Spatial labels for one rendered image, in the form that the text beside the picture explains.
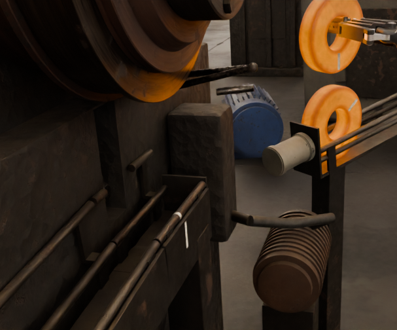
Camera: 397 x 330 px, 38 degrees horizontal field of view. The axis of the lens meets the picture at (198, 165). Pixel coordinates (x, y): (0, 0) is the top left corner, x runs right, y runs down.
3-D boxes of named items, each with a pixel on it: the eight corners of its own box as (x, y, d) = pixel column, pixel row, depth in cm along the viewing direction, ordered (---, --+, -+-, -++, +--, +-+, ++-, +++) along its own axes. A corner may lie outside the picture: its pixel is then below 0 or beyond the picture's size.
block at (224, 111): (171, 239, 105) (159, 112, 96) (185, 220, 112) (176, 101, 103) (227, 245, 101) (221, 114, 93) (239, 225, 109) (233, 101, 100)
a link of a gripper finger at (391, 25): (396, 45, 100) (391, 46, 99) (343, 37, 108) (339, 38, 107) (398, 22, 99) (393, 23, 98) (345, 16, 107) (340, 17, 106)
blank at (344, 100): (319, 172, 121) (331, 176, 119) (288, 124, 112) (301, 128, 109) (358, 118, 125) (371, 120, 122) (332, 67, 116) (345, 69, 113)
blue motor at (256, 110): (226, 169, 290) (223, 103, 278) (218, 135, 343) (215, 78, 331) (286, 165, 290) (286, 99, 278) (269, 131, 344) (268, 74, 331)
